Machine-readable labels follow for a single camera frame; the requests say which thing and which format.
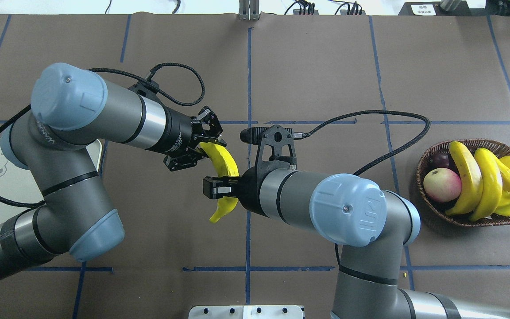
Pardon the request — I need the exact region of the brown wicker basket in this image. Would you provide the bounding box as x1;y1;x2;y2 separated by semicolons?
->
411;139;510;228

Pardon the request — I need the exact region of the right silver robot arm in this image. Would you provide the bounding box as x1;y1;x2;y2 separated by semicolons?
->
203;169;510;319

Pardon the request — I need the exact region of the right black camera cable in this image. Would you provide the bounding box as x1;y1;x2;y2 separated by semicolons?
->
294;110;431;266

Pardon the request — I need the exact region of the long yellow banana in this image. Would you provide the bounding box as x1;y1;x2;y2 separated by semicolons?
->
445;140;483;216

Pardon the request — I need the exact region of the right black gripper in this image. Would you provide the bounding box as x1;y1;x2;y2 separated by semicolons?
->
203;169;268;212

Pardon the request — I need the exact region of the curved yellow banana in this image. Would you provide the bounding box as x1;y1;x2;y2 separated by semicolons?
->
469;148;503;222

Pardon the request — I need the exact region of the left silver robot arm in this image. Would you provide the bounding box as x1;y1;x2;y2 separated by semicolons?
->
0;63;225;280

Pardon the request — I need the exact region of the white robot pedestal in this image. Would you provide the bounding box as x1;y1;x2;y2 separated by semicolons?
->
188;304;305;319

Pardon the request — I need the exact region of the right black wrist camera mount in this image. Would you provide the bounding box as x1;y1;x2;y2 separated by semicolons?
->
240;124;308;177

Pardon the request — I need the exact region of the pink green apple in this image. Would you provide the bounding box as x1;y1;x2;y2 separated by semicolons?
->
422;168;462;202

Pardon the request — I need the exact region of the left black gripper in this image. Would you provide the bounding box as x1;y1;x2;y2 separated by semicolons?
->
162;106;228;171

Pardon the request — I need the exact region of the aluminium frame post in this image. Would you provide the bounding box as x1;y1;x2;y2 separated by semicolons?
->
238;0;261;21

